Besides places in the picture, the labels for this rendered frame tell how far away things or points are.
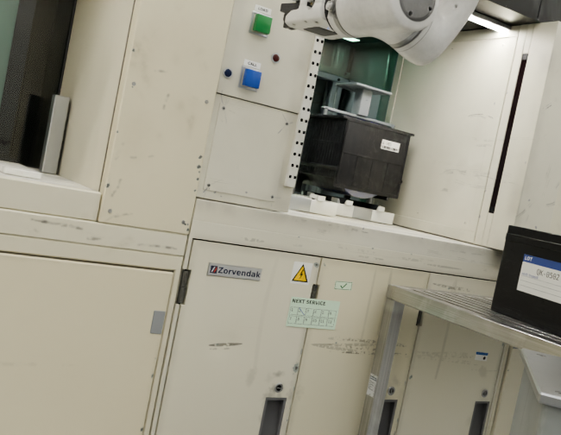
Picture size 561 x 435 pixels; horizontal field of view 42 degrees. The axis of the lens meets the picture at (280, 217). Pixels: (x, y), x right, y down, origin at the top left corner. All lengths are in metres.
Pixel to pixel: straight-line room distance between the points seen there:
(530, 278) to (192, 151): 0.66
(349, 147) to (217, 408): 0.76
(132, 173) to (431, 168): 0.94
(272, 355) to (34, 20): 0.87
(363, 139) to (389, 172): 0.12
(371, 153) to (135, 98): 0.81
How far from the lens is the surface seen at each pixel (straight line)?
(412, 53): 1.08
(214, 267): 1.36
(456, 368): 1.79
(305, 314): 1.48
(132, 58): 1.27
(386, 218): 1.96
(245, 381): 1.46
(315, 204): 1.68
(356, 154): 1.88
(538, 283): 1.42
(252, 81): 1.35
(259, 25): 1.36
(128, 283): 1.30
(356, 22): 1.06
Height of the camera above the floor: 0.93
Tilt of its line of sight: 3 degrees down
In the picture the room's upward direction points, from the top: 11 degrees clockwise
